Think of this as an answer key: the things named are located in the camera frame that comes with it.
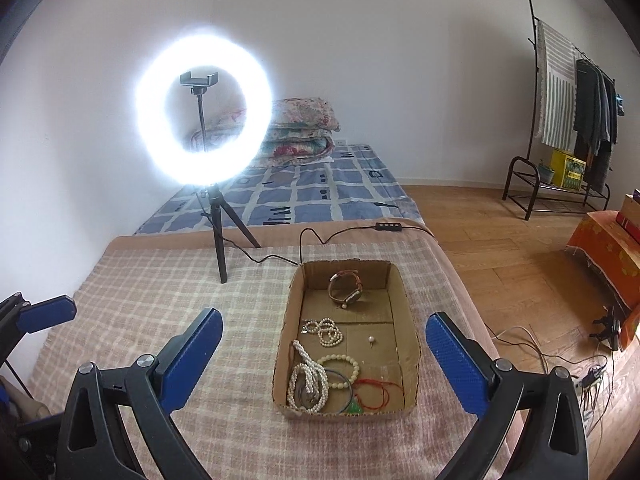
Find dark hanging clothes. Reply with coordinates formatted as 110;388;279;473
572;57;621;193

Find floor cables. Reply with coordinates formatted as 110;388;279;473
487;325;613;436

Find orange cloth covered box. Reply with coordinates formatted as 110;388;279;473
566;210;640;341

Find cream bead bracelet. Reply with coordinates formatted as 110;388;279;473
315;354;360;390

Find red string green pendant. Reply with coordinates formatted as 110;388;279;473
347;377;405;416

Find striped towel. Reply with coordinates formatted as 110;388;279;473
532;20;578;153

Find blue patterned bedsheet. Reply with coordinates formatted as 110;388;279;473
132;142;426;237

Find black clamp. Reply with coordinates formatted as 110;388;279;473
592;307;623;351

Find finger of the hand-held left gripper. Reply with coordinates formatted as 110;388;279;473
0;291;77;361
14;415;65;461

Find long pearl necklace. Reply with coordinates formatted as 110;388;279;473
286;339;330;415

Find yellow crate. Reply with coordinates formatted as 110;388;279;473
550;149;587;191

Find folded floral quilt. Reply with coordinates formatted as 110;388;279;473
189;97;342;163

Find black tripod phone stand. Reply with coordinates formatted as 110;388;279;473
180;71;262;284

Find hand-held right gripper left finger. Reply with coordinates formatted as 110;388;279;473
52;307;224;480

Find cardboard box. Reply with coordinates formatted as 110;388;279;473
271;259;421;417

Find white ring light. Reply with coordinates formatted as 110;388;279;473
134;24;275;187

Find brown strap wristwatch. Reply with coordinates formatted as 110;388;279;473
327;269;363;309

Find beige checkered blanket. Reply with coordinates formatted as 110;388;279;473
22;217;506;480

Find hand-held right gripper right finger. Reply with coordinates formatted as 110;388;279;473
425;311;591;480

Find black metal clothes rack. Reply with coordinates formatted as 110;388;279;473
502;0;626;221

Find black ring bangle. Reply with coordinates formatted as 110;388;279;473
325;367;357;413

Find white power strip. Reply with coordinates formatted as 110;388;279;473
574;365;608;396

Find black ring light cable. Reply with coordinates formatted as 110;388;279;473
245;220;436;267

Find small pearl bracelet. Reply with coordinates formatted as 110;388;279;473
300;317;344;347

